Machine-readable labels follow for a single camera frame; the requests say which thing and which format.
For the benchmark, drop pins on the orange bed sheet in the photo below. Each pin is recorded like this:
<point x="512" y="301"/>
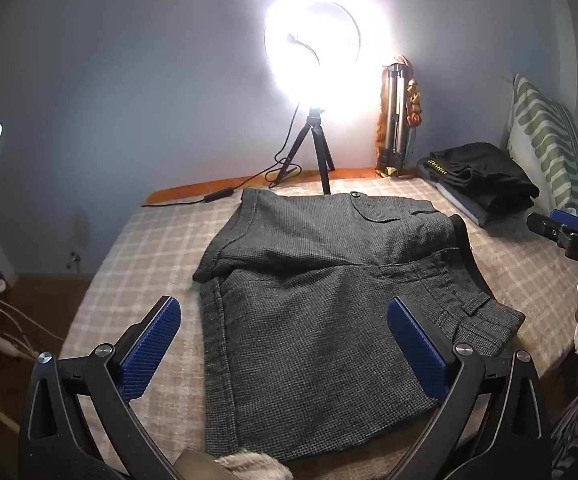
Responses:
<point x="194" y="190"/>

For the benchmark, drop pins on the grey folded clothes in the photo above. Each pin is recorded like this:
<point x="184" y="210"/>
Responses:
<point x="461" y="202"/>

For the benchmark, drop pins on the grey checked pants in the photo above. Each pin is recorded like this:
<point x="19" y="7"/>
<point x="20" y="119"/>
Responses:
<point x="319" y="310"/>

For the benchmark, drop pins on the folded silver tripod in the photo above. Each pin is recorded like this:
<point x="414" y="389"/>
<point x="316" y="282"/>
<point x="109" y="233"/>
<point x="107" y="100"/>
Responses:
<point x="395" y="115"/>

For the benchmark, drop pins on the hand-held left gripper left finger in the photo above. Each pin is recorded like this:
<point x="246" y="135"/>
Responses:
<point x="151" y="350"/>

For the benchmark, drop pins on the beige checked blanket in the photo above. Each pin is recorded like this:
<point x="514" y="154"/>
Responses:
<point x="139" y="260"/>

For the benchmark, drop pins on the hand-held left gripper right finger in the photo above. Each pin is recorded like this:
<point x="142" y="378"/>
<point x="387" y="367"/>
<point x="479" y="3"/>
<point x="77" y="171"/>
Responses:
<point x="416" y="347"/>

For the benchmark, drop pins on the green striped white pillow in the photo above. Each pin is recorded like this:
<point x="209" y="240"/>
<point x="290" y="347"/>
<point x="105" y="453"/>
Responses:
<point x="544" y="145"/>

